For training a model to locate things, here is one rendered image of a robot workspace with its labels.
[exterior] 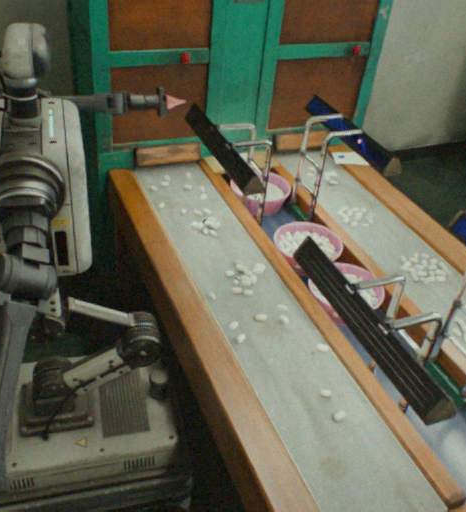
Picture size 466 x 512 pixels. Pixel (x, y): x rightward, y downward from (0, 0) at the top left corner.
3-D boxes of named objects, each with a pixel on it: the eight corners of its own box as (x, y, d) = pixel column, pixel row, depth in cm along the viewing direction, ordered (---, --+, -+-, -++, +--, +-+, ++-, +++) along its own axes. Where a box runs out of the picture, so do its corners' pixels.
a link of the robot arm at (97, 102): (-5, 122, 193) (-9, 88, 190) (-4, 121, 198) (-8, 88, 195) (125, 118, 205) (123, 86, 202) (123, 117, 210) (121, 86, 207)
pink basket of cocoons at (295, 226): (308, 291, 213) (312, 271, 207) (256, 256, 227) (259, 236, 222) (351, 264, 229) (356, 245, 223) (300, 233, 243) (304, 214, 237)
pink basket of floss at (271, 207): (274, 226, 246) (277, 207, 240) (218, 208, 254) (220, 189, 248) (295, 199, 266) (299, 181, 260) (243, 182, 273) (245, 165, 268)
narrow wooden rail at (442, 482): (437, 527, 146) (451, 504, 139) (195, 180, 276) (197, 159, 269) (454, 520, 147) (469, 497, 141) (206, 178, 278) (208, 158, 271)
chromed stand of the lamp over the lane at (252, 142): (219, 248, 229) (229, 146, 203) (202, 221, 244) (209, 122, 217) (262, 241, 236) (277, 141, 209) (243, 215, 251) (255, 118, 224)
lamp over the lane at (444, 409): (425, 428, 122) (436, 406, 118) (291, 257, 167) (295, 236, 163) (455, 418, 125) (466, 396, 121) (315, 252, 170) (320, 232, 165)
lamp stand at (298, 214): (307, 233, 244) (327, 135, 217) (286, 209, 258) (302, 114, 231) (345, 227, 250) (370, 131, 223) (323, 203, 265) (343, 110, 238)
